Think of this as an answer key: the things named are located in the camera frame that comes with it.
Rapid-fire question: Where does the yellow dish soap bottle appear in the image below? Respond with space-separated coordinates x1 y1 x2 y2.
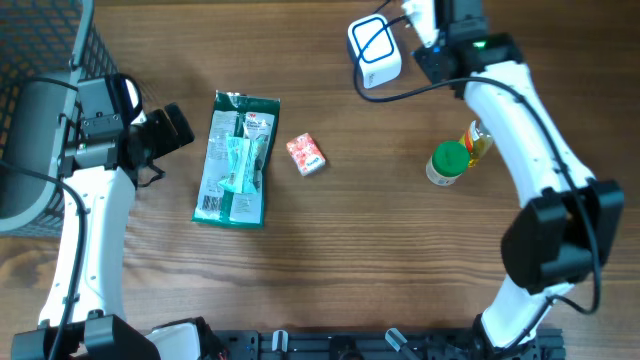
459 120 494 168

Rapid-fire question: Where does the green white plastic package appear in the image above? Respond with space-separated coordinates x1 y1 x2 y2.
192 92 281 228

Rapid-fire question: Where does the green lid white jar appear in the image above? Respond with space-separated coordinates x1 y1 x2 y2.
426 141 470 186

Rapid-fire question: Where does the red white tissue pack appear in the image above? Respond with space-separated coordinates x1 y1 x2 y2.
286 133 326 176

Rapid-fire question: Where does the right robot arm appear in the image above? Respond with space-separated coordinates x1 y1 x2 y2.
402 0 624 359

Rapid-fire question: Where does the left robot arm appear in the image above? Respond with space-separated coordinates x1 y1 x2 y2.
1 73 225 359

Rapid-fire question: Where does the white barcode scanner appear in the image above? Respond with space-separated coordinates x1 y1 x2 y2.
347 14 402 89

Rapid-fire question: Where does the dark grey plastic basket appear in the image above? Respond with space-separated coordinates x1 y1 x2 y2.
1 0 118 237

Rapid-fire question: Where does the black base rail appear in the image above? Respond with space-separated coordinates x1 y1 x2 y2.
209 327 566 360

